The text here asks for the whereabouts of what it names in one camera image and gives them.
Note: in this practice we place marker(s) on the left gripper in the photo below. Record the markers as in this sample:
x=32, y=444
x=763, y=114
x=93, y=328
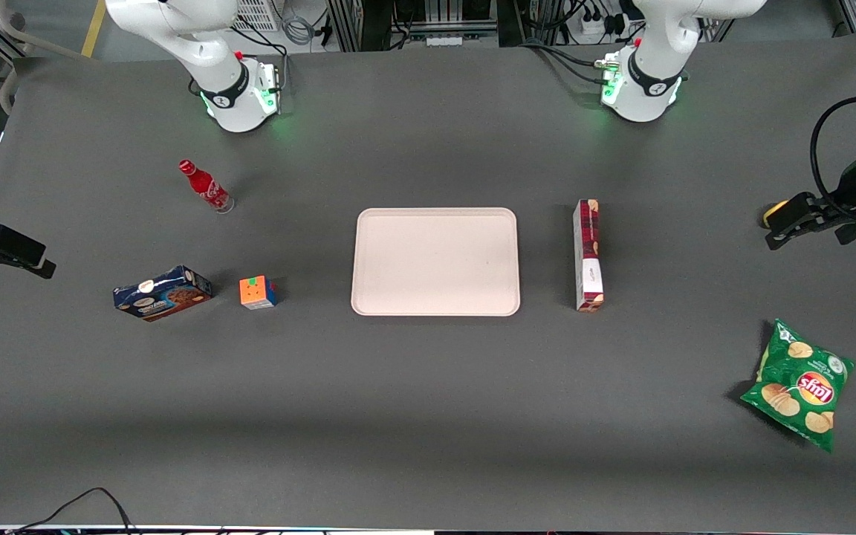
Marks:
x=854, y=180

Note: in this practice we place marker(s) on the red cookie box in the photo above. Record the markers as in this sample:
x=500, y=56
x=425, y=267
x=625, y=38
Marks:
x=588, y=253

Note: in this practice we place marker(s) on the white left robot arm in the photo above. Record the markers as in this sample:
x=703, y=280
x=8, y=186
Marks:
x=647, y=89

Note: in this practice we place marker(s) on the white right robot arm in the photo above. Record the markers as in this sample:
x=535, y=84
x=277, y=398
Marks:
x=231, y=96

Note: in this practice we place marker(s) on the blue cookie box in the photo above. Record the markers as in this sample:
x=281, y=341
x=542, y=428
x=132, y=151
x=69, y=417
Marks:
x=164, y=295

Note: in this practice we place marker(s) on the white vented box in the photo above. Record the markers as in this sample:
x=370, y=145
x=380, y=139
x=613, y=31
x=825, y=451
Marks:
x=257, y=13

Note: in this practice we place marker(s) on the beige plastic tray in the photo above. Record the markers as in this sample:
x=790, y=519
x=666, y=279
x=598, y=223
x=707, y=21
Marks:
x=435, y=261

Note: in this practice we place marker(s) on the yellow lemon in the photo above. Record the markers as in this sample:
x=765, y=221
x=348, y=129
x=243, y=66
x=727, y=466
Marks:
x=769, y=215

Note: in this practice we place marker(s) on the green chips bag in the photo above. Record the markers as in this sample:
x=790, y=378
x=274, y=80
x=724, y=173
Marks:
x=799, y=386

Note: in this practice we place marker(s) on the red cola bottle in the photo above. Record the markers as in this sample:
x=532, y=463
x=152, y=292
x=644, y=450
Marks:
x=205, y=186

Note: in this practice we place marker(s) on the beige tubular chair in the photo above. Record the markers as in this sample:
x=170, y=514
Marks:
x=12, y=22

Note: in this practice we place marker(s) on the colourful puzzle cube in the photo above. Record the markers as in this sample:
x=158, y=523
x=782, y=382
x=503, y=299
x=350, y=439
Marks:
x=257, y=293

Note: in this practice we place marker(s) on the white power strip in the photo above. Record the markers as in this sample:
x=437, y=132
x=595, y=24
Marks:
x=597, y=18

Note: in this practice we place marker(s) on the dark grey table cover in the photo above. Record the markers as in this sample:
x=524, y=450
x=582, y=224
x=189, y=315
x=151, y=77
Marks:
x=428, y=416

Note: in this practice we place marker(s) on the aluminium equipment rack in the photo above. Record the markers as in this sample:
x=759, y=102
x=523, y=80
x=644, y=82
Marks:
x=413, y=18

